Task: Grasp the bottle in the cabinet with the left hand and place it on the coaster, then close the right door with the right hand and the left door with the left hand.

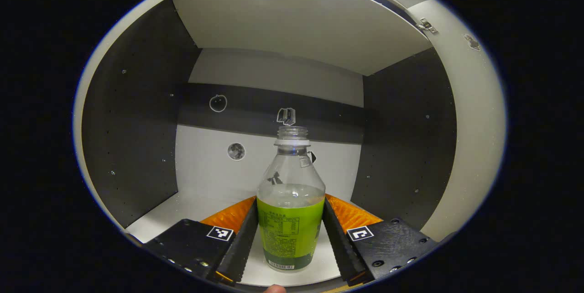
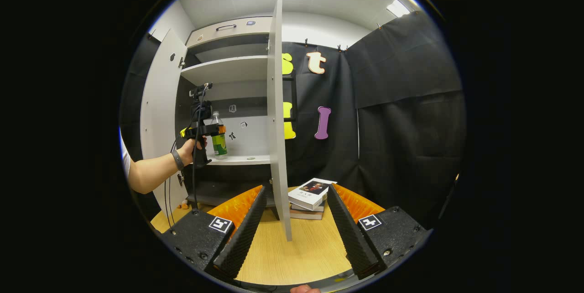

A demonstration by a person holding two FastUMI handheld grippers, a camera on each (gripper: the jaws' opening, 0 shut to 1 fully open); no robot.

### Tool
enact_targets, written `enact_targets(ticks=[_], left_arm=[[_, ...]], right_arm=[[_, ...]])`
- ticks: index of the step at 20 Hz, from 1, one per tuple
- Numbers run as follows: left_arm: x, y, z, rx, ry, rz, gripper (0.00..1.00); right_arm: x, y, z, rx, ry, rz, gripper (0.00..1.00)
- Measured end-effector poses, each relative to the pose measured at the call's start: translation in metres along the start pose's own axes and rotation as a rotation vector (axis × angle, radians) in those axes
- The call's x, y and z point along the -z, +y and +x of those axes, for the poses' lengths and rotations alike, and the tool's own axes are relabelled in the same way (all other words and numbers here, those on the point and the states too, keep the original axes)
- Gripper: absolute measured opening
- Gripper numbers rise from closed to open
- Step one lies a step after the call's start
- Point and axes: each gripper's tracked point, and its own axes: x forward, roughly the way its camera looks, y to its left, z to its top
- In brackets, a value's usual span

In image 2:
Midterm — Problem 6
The small ceiling light panel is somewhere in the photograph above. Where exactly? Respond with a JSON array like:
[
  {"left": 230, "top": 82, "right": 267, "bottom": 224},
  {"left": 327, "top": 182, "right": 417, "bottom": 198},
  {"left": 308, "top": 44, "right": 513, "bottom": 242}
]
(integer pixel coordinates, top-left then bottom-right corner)
[{"left": 387, "top": 0, "right": 411, "bottom": 18}]

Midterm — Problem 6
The grey open cabinet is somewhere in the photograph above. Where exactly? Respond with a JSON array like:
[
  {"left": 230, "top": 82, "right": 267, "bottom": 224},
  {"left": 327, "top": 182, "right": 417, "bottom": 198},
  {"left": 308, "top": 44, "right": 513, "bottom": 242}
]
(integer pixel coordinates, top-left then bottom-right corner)
[{"left": 176, "top": 16, "right": 274, "bottom": 207}]

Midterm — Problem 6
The brown cover book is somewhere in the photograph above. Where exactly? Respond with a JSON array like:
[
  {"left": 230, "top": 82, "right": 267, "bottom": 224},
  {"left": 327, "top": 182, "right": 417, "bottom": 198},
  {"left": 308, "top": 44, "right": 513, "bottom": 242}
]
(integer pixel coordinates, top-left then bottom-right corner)
[{"left": 290, "top": 209, "right": 324, "bottom": 220}]

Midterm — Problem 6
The grey cabinet door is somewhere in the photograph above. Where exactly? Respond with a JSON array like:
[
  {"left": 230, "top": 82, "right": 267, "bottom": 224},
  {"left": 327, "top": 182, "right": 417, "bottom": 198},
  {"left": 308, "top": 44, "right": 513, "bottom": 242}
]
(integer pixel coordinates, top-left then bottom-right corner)
[
  {"left": 140, "top": 28, "right": 188, "bottom": 218},
  {"left": 267, "top": 0, "right": 292, "bottom": 242}
]

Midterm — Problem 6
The green label plastic bottle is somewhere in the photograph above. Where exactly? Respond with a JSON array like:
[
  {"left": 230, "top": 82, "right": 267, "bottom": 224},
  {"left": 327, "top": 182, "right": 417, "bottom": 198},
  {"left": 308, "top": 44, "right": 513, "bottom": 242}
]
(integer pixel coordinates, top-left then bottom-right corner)
[{"left": 211, "top": 111, "right": 228, "bottom": 160}]

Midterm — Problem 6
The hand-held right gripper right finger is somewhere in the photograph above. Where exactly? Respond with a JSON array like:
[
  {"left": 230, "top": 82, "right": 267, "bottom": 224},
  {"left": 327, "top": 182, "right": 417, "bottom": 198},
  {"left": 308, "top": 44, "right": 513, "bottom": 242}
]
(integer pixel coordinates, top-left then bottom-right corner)
[{"left": 327, "top": 183, "right": 433, "bottom": 281}]

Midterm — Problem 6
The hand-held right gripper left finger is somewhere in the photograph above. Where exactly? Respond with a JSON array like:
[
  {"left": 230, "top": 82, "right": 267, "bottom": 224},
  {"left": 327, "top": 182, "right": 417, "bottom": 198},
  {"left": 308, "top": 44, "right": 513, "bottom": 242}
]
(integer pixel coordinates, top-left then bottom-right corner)
[{"left": 161, "top": 185, "right": 268, "bottom": 281}]

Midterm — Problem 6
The grey cabinet drawer front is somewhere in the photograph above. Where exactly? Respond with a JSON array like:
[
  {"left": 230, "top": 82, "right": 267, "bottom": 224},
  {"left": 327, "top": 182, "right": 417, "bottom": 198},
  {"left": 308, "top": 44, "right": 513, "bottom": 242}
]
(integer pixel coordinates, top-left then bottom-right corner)
[{"left": 186, "top": 16, "right": 273, "bottom": 48}]

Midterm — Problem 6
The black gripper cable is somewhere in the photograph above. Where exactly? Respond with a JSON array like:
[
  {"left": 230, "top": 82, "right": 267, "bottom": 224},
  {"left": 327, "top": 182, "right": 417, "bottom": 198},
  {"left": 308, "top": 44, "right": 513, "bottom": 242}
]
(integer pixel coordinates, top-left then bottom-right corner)
[{"left": 164, "top": 82, "right": 214, "bottom": 232}]

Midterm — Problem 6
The person's white shirt sleeve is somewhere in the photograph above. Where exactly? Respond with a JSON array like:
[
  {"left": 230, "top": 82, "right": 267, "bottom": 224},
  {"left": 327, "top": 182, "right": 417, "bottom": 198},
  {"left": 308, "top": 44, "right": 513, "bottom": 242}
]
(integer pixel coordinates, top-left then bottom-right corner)
[{"left": 120, "top": 131, "right": 132, "bottom": 179}]

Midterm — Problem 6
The white cover book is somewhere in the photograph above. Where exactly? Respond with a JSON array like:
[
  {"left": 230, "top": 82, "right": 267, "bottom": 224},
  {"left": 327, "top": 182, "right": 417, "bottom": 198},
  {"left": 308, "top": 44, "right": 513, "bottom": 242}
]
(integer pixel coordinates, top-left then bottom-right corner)
[{"left": 288, "top": 178, "right": 338, "bottom": 211}]

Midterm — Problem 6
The grey cover book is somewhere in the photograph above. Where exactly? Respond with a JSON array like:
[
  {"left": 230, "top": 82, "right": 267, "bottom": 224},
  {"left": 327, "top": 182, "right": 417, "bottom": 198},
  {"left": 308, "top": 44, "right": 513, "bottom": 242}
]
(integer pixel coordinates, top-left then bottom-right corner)
[{"left": 291, "top": 201, "right": 326, "bottom": 214}]

